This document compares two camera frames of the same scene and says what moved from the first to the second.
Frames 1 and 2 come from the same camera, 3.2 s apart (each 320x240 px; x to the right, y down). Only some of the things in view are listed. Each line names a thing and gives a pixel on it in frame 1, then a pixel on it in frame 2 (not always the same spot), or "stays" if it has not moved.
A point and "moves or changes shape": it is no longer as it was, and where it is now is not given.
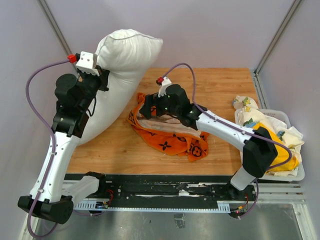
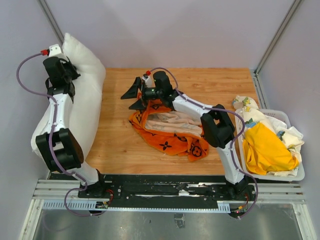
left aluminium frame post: (54, 24) stays
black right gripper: (151, 100) -> (132, 92)
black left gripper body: (91, 84) -> (71, 74)
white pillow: (126, 54) moves or changes shape
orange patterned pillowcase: (167, 135) stays
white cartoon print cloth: (248, 114) stays
